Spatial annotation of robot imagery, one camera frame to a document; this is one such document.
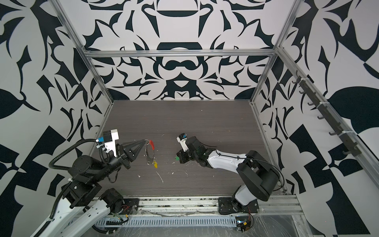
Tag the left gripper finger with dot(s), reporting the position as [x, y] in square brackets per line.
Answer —
[133, 154]
[134, 145]

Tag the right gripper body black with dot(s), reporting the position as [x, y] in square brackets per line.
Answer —
[187, 156]

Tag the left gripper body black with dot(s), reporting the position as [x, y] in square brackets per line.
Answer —
[122, 157]

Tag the red capped key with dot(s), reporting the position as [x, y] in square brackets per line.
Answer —
[152, 145]

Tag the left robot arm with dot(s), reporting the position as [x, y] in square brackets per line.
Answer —
[71, 214]

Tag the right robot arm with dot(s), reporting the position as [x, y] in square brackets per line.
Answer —
[259, 176]

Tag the small green circuit board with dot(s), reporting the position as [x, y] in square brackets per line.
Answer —
[244, 223]

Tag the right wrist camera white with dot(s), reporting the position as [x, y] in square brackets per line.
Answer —
[182, 140]

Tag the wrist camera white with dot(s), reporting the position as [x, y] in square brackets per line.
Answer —
[107, 142]
[182, 140]

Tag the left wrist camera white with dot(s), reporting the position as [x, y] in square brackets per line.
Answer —
[107, 142]

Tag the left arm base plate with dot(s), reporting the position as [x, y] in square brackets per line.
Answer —
[128, 206]

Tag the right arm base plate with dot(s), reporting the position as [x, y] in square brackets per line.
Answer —
[229, 205]

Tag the white slotted cable duct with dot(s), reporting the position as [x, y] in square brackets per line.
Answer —
[184, 221]

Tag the aluminium front rail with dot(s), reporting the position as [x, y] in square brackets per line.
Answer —
[178, 206]

